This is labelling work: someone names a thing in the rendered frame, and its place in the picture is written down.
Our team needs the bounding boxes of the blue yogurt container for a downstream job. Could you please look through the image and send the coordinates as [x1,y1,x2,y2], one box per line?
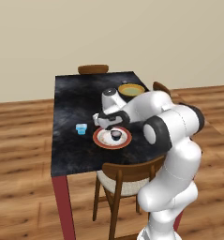
[75,123,88,136]

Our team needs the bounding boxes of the brown wooden chair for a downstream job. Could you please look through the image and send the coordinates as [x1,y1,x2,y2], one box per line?
[77,64,110,75]
[152,81,172,98]

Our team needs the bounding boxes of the red rimmed white plate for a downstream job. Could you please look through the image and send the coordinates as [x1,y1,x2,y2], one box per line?
[92,126,133,151]

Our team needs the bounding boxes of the dark yogurt container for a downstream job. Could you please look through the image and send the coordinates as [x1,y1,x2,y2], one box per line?
[110,129,123,142]

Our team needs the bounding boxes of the black marble table red legs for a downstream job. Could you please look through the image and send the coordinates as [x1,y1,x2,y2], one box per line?
[50,70,184,240]

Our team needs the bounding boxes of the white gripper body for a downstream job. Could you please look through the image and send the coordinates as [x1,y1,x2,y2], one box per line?
[92,112,115,130]

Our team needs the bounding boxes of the wooden chair white cushion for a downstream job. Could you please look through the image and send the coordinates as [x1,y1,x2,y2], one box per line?
[92,154,168,240]

